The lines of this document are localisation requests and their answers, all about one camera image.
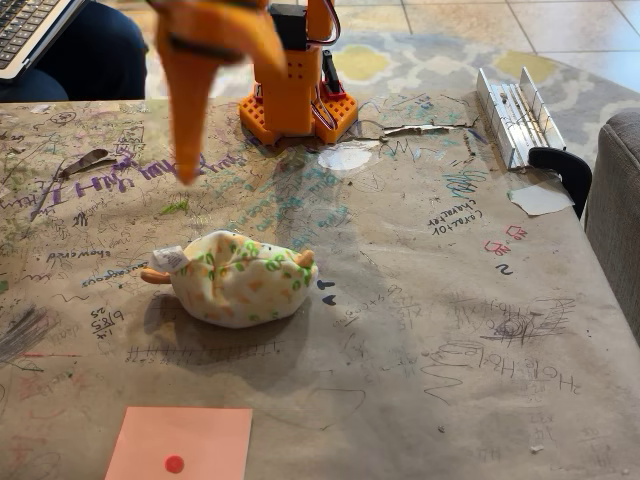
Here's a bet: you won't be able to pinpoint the white tape piece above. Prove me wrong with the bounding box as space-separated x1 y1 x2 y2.
507 181 577 217

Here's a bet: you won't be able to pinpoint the silver laptop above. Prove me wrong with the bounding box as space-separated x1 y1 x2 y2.
0 0 85 80

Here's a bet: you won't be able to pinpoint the person's navy trousers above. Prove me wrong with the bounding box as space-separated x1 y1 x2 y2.
0 0 150 104

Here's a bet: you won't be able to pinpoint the pink paper sheet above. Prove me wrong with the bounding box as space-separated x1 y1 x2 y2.
103 406 254 480

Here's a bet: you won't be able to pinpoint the white patterned plush toy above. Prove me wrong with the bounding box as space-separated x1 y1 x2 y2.
139 229 320 330

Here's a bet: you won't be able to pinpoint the aluminium miter box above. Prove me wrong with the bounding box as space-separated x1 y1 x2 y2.
475 65 568 172

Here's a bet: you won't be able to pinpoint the grey yellow patterned rug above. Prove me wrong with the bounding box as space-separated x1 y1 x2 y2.
144 29 640 166

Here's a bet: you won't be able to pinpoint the scribbled brown paper cover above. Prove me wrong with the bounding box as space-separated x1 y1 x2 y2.
0 92 640 480

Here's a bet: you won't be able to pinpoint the black clamp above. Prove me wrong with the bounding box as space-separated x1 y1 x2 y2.
527 146 594 221

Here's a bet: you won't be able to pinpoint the grey sofa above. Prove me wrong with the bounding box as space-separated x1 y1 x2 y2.
584 110 640 347

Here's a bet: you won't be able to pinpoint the striped arm cable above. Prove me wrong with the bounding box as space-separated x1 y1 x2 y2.
319 0 345 47

